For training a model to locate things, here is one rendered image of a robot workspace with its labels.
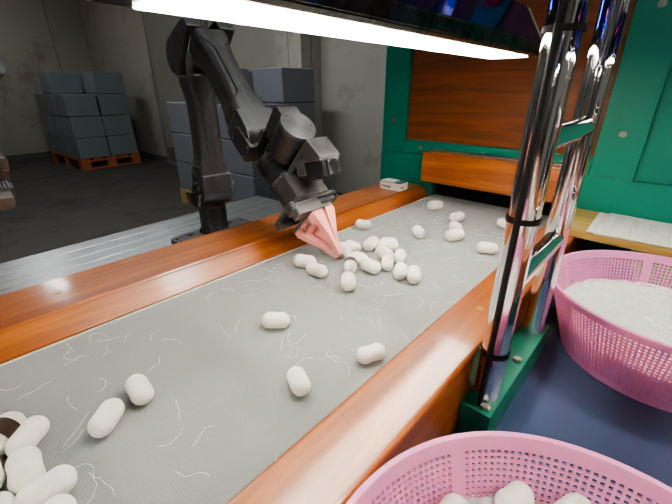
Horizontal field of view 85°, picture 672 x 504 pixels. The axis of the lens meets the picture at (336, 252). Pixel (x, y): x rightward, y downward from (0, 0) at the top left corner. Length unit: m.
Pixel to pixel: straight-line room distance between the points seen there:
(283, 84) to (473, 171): 2.36
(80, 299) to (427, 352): 0.40
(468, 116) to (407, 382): 0.72
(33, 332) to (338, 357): 0.33
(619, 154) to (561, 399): 0.50
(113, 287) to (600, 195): 0.84
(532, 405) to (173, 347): 0.40
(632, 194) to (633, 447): 0.50
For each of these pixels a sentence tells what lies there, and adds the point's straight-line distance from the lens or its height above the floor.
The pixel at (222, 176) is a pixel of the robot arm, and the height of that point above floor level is 0.82.
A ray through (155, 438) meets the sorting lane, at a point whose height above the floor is 0.74.
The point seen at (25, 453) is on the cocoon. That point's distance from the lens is 0.37.
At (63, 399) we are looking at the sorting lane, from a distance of 0.43.
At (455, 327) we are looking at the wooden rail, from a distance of 0.42.
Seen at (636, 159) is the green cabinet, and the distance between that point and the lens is 0.87.
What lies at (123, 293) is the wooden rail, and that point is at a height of 0.76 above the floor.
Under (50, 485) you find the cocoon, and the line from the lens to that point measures 0.34.
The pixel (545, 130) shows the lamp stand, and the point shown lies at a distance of 0.31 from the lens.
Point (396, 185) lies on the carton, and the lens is 0.93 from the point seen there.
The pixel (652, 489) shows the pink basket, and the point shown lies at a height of 0.77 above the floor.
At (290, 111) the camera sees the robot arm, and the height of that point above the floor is 0.96.
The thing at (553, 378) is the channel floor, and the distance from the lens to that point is 0.54.
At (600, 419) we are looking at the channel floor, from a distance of 0.51.
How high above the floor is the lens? 0.99
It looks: 24 degrees down
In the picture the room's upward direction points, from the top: straight up
